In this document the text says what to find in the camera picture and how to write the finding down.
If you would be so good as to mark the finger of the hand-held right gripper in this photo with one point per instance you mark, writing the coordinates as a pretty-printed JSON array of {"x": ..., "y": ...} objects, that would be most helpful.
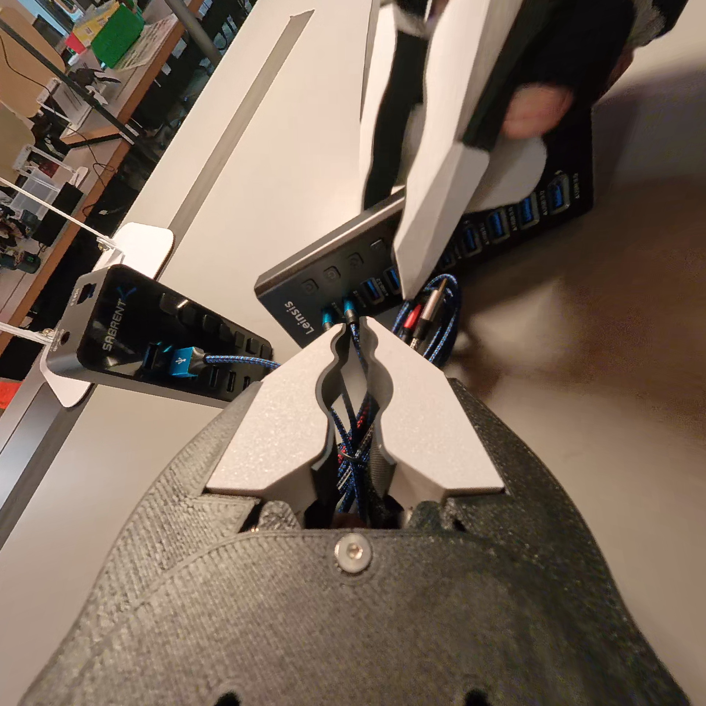
[
  {"x": 386, "y": 60},
  {"x": 441, "y": 182}
]

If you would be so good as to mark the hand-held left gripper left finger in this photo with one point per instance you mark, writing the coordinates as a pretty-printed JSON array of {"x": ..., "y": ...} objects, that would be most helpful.
[{"x": 270, "y": 435}]

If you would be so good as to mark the brown wooden table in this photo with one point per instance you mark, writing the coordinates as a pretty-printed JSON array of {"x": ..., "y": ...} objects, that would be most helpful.
[{"x": 124, "y": 96}]

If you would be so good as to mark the clear plastic storage box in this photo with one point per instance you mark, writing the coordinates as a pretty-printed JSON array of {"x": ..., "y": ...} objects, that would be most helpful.
[{"x": 33, "y": 193}]

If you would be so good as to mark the green plastic bin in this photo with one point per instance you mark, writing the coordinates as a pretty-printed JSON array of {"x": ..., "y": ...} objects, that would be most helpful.
[{"x": 118, "y": 33}]

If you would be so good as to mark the thick black usb hub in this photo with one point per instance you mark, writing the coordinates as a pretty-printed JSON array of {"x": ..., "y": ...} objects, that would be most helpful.
[{"x": 138, "y": 314}]

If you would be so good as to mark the person's right hand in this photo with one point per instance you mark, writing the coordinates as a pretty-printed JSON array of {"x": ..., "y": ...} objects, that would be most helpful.
[{"x": 538, "y": 110}]

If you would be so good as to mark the grey metal pole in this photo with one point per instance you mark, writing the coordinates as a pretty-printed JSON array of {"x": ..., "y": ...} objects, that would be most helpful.
[{"x": 193, "y": 30}]

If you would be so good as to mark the white lamp stand base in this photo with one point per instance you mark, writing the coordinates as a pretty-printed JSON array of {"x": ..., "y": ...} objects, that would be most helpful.
[{"x": 146, "y": 248}]

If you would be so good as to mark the slim black usb hub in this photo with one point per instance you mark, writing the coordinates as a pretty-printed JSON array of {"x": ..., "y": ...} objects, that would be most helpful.
[{"x": 309, "y": 287}]

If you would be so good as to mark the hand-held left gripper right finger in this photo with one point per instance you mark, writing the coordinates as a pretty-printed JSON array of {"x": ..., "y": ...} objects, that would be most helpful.
[{"x": 441, "y": 435}]

